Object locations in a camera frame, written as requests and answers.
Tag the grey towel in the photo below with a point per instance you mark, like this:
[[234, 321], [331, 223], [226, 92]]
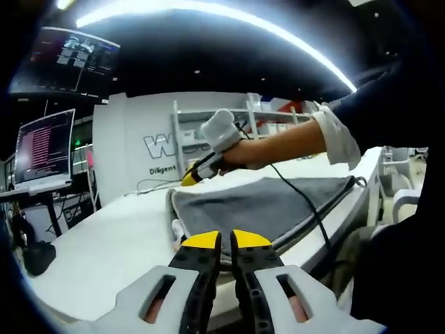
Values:
[[250, 208]]

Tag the open laptop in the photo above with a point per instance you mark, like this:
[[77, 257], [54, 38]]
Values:
[[45, 146]]

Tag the person's right hand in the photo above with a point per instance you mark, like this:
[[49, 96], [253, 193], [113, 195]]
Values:
[[243, 154]]

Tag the grey shelf rack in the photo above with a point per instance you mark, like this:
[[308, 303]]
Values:
[[175, 139]]

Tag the long ceiling light strip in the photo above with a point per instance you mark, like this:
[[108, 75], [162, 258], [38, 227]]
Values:
[[243, 19]]

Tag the pink paper sign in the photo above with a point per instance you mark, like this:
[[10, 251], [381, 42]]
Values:
[[89, 159]]

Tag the person's dark clothed torso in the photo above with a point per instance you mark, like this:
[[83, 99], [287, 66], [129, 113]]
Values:
[[396, 250]]

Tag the white office chair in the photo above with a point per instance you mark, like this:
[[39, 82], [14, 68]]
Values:
[[394, 163], [405, 205]]

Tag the dark desk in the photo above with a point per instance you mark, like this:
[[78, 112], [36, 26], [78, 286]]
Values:
[[31, 195]]

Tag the large wall screen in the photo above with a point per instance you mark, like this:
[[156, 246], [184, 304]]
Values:
[[69, 62]]

